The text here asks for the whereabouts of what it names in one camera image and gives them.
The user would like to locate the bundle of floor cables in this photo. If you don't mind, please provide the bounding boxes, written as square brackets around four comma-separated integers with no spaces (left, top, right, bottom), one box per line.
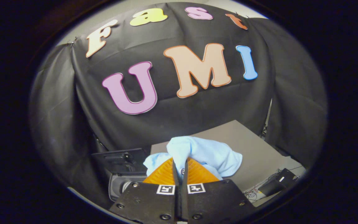
[243,184,266,201]

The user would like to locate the cream cabinet with grey top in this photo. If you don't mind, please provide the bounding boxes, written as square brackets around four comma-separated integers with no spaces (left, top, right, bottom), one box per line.
[150,120,307,207]

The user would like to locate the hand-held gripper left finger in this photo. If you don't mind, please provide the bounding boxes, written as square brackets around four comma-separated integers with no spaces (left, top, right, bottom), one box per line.
[109,157,179,223]

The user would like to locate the black backdrop cloth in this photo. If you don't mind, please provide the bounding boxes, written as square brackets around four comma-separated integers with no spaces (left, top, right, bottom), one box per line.
[28,2,328,203]

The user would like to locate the black box on floor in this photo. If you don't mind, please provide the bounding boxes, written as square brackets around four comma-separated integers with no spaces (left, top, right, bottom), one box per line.
[258,168,299,197]

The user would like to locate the light blue garment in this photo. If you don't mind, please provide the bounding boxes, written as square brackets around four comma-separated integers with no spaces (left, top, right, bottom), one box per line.
[143,136,243,181]

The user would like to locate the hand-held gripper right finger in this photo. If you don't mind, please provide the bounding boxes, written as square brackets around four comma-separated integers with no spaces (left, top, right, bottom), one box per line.
[181,157,255,223]

